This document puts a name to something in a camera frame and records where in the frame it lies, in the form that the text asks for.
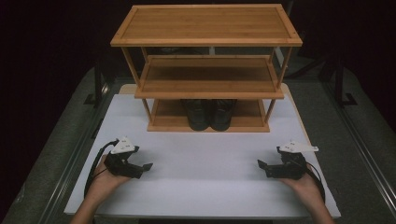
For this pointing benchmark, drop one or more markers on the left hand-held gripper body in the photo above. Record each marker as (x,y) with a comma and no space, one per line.
(121,163)

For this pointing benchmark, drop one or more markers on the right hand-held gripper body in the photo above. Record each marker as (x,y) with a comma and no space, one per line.
(289,165)

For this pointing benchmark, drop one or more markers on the black leather shoe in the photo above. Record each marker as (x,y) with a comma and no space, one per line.
(222,116)
(196,116)

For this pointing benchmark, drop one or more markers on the wooden shelf rack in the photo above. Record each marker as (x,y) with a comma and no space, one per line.
(205,25)

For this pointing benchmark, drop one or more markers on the person's left hand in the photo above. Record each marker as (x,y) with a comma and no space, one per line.
(107,183)

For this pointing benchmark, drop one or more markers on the person's right hand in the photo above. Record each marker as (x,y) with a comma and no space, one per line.
(303,186)

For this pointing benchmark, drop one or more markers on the black metal stand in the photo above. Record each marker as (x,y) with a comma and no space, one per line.
(341,84)
(98,84)

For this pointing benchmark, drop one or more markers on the metal frame rail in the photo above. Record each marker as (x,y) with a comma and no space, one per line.
(361,146)
(74,155)

